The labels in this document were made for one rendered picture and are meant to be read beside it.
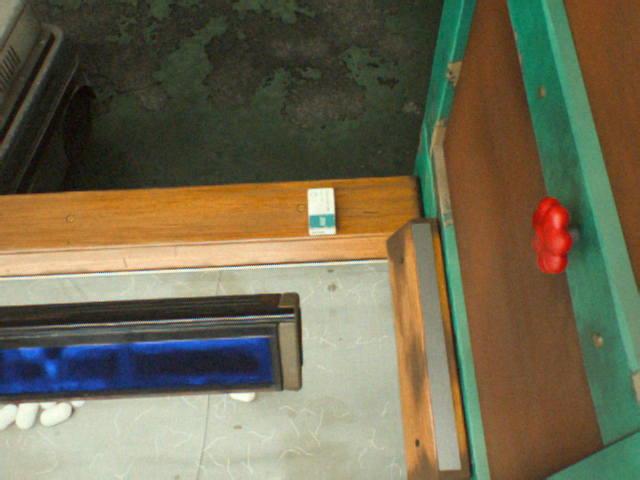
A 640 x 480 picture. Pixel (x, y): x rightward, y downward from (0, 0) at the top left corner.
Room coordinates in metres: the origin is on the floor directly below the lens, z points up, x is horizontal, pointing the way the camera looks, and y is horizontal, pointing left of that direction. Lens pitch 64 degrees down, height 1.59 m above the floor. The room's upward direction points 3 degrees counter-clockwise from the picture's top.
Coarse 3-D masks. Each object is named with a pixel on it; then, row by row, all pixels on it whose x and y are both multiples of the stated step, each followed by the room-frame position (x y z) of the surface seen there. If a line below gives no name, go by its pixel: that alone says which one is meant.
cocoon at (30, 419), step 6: (24, 408) 0.21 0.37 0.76; (30, 408) 0.21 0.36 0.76; (36, 408) 0.21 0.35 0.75; (18, 414) 0.20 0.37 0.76; (24, 414) 0.20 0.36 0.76; (30, 414) 0.20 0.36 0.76; (36, 414) 0.21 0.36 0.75; (18, 420) 0.20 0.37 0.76; (24, 420) 0.20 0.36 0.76; (30, 420) 0.20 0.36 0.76; (18, 426) 0.19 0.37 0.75; (24, 426) 0.19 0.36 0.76; (30, 426) 0.19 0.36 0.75
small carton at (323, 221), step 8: (312, 192) 0.47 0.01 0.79; (320, 192) 0.47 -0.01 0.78; (328, 192) 0.47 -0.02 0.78; (312, 200) 0.46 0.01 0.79; (320, 200) 0.46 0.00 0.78; (328, 200) 0.46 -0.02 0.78; (312, 208) 0.45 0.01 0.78; (320, 208) 0.45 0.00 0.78; (328, 208) 0.45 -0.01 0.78; (312, 216) 0.44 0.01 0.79; (320, 216) 0.44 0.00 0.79; (328, 216) 0.44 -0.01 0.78; (312, 224) 0.43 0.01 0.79; (320, 224) 0.42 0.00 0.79; (328, 224) 0.42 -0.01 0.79; (312, 232) 0.42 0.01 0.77; (320, 232) 0.42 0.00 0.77; (328, 232) 0.42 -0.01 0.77
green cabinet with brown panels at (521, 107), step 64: (448, 0) 0.53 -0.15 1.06; (512, 0) 0.36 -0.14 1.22; (576, 0) 0.30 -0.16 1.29; (448, 64) 0.48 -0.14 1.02; (512, 64) 0.35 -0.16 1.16; (576, 64) 0.26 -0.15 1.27; (448, 128) 0.47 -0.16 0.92; (512, 128) 0.31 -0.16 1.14; (576, 128) 0.22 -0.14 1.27; (448, 192) 0.41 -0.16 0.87; (512, 192) 0.27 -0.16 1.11; (576, 192) 0.19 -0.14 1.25; (448, 256) 0.33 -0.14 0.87; (512, 256) 0.23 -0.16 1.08; (576, 256) 0.16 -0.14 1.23; (512, 320) 0.19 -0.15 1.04; (576, 320) 0.13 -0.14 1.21; (512, 384) 0.14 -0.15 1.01; (576, 384) 0.10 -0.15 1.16; (512, 448) 0.10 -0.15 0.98; (576, 448) 0.07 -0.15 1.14
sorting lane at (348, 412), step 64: (320, 320) 0.31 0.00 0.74; (384, 320) 0.30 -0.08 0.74; (320, 384) 0.22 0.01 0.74; (384, 384) 0.22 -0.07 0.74; (0, 448) 0.17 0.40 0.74; (64, 448) 0.17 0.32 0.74; (128, 448) 0.16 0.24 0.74; (192, 448) 0.16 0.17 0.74; (256, 448) 0.15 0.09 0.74; (320, 448) 0.15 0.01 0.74; (384, 448) 0.14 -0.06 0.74
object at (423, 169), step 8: (424, 120) 0.54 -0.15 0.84; (424, 128) 0.53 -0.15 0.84; (424, 136) 0.52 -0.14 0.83; (424, 144) 0.51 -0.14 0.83; (424, 152) 0.50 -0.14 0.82; (416, 160) 0.54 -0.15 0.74; (424, 160) 0.50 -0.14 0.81; (416, 168) 0.53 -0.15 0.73; (424, 168) 0.49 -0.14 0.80; (424, 176) 0.48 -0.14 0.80; (432, 176) 0.46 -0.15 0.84; (424, 184) 0.48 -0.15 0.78; (432, 184) 0.44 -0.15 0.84; (424, 192) 0.47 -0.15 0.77; (432, 192) 0.43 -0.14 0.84; (424, 200) 0.46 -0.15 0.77; (432, 200) 0.42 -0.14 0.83; (424, 208) 0.45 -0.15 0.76; (432, 208) 0.42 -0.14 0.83; (424, 216) 0.44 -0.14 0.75; (432, 216) 0.41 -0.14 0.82; (464, 424) 0.15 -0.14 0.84
